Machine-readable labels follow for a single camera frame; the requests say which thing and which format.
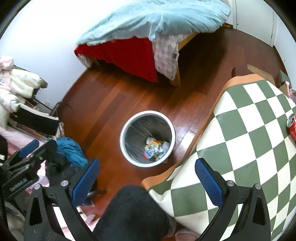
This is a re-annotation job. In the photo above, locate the pile of white pink clothes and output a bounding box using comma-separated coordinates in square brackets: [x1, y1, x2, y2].
[1, 55, 48, 130]

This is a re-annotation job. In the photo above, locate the green white checkered tablecloth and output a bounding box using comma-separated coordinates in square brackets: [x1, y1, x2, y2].
[142, 74, 295, 240]

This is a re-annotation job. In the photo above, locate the light blue blanket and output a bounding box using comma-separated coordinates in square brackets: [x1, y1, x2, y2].
[77, 1, 231, 46]

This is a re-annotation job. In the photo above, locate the black trousers leg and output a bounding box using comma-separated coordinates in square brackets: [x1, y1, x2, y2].
[93, 185, 177, 241]

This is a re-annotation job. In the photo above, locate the red cola can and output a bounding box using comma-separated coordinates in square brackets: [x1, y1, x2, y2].
[286, 113, 296, 141]

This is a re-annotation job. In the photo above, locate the blue cloth pile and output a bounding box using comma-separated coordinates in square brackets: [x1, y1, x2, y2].
[56, 137, 88, 169]

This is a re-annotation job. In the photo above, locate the white round trash bin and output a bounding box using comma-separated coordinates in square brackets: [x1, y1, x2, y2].
[119, 110, 176, 168]

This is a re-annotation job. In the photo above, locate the pink slipper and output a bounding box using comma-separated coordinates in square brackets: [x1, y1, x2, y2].
[175, 228, 200, 241]

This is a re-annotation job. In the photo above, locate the grey checkered pillow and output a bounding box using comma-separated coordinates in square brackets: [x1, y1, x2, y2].
[152, 35, 186, 80]

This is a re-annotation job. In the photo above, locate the trash pile in bin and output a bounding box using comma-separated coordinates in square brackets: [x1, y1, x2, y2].
[144, 137, 170, 161]

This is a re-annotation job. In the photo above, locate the red bed sheet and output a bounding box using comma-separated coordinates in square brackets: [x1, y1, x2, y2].
[74, 37, 159, 83]

